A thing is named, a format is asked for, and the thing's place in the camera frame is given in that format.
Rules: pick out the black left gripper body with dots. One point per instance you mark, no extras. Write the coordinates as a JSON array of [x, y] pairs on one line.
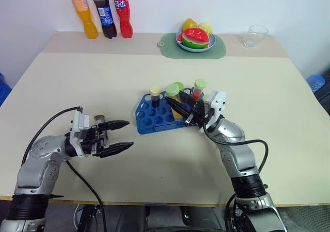
[[94, 141]]

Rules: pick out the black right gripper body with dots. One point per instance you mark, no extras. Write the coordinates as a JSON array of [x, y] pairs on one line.
[[198, 113]]

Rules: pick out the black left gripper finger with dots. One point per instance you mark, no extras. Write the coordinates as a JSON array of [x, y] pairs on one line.
[[114, 125], [116, 149]]

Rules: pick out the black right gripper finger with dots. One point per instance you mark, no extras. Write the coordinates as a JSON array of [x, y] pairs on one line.
[[179, 108], [188, 98]]

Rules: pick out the yellow liquid tube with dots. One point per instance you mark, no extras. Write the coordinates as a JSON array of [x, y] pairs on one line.
[[172, 89]]

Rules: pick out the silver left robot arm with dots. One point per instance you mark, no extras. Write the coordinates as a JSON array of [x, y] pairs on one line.
[[38, 162]]

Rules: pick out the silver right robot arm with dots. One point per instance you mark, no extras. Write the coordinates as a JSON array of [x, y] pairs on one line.
[[239, 159]]

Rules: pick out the green capped test tube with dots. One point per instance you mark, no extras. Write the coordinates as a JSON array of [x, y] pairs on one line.
[[180, 85]]

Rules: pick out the clear test tube, yellow cap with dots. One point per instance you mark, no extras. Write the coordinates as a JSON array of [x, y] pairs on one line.
[[99, 118]]

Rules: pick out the blue test tube rack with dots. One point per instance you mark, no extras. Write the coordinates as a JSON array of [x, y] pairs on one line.
[[149, 129]]

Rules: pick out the red liquid tube, green cap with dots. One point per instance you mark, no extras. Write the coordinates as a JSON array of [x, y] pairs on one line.
[[200, 83]]

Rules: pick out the dark liquid tube, pale cap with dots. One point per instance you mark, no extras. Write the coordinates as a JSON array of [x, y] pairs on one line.
[[155, 90]]

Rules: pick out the green silicone mat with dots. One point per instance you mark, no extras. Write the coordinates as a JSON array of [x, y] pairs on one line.
[[170, 49]]

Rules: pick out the light blue plate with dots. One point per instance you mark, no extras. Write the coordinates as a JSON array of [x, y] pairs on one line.
[[212, 42]]

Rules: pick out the toy watermelon slice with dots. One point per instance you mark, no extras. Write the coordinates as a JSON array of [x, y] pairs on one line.
[[194, 37]]

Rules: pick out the orange toy fruit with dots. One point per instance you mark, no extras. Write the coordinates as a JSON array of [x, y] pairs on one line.
[[189, 24]]

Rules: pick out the clear glass cup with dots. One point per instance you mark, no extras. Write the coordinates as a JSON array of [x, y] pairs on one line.
[[255, 37]]

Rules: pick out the red soda bottle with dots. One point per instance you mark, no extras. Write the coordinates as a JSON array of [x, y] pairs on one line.
[[123, 18]]

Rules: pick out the blue plastic crate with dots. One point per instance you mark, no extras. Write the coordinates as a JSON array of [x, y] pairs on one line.
[[3, 90]]

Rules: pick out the cola bottle, blue label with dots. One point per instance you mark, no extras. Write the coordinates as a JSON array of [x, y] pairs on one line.
[[105, 18]]

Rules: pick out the orange soda bottle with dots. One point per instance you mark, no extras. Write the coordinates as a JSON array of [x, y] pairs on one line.
[[86, 18]]

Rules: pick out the blue water jug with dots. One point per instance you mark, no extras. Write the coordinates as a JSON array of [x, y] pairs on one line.
[[315, 83]]

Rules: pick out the dark object beside table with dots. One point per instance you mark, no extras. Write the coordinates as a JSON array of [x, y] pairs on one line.
[[324, 100]]

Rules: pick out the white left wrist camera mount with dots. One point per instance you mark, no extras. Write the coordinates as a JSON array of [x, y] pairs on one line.
[[77, 139]]

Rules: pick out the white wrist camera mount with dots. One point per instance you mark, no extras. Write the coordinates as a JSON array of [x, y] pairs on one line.
[[77, 139], [219, 103]]

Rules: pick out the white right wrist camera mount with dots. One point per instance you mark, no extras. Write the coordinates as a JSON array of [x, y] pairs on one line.
[[219, 103]]

